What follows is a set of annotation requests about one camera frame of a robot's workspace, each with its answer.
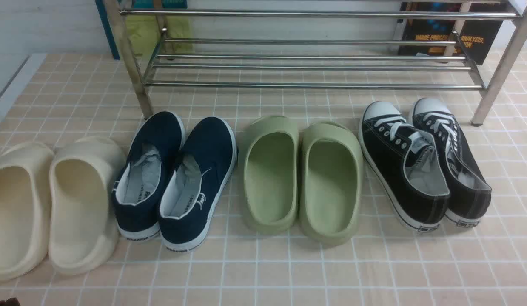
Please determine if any right green foam slipper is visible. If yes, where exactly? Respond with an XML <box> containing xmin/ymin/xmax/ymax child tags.
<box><xmin>299</xmin><ymin>121</ymin><xmax>365</xmax><ymax>246</ymax></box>

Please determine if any left navy canvas shoe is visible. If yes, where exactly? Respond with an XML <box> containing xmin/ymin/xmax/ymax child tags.
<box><xmin>111</xmin><ymin>111</ymin><xmax>185</xmax><ymax>241</ymax></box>

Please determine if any silver metal shoe rack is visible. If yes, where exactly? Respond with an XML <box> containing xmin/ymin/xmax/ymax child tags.
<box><xmin>99</xmin><ymin>0</ymin><xmax>527</xmax><ymax>127</ymax></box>

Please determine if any cream foam slipper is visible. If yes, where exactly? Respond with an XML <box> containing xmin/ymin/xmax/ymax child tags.
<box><xmin>0</xmin><ymin>142</ymin><xmax>54</xmax><ymax>281</ymax></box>
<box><xmin>48</xmin><ymin>136</ymin><xmax>126</xmax><ymax>275</ymax></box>

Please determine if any right cream foam slipper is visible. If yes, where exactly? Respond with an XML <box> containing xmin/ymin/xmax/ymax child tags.
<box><xmin>48</xmin><ymin>136</ymin><xmax>126</xmax><ymax>275</ymax></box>

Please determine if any right navy canvas shoe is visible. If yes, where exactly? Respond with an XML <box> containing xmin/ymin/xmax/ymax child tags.
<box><xmin>158</xmin><ymin>116</ymin><xmax>237</xmax><ymax>252</ymax></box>

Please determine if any left cream foam slipper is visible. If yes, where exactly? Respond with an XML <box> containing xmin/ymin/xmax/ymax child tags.
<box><xmin>0</xmin><ymin>142</ymin><xmax>54</xmax><ymax>281</ymax></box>

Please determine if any left green foam slipper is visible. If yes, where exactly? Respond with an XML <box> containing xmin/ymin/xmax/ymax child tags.
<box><xmin>238</xmin><ymin>116</ymin><xmax>299</xmax><ymax>235</ymax></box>

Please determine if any navy canvas shoe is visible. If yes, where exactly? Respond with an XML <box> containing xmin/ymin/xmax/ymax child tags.
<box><xmin>158</xmin><ymin>116</ymin><xmax>237</xmax><ymax>252</ymax></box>
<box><xmin>111</xmin><ymin>111</ymin><xmax>185</xmax><ymax>241</ymax></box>

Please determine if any blue yellow-green book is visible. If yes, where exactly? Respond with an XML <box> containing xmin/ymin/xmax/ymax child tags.
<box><xmin>95</xmin><ymin>0</ymin><xmax>193</xmax><ymax>60</ymax></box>

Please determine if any black orange book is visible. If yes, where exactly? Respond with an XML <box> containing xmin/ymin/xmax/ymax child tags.
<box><xmin>393</xmin><ymin>1</ymin><xmax>508</xmax><ymax>65</ymax></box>

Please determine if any green foam slipper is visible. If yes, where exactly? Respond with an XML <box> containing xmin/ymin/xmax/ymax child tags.
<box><xmin>299</xmin><ymin>121</ymin><xmax>365</xmax><ymax>246</ymax></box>
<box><xmin>238</xmin><ymin>116</ymin><xmax>299</xmax><ymax>235</ymax></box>

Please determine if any black canvas sneaker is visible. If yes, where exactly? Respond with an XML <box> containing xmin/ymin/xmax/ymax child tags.
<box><xmin>358</xmin><ymin>101</ymin><xmax>450</xmax><ymax>233</ymax></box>
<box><xmin>408</xmin><ymin>97</ymin><xmax>492</xmax><ymax>228</ymax></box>

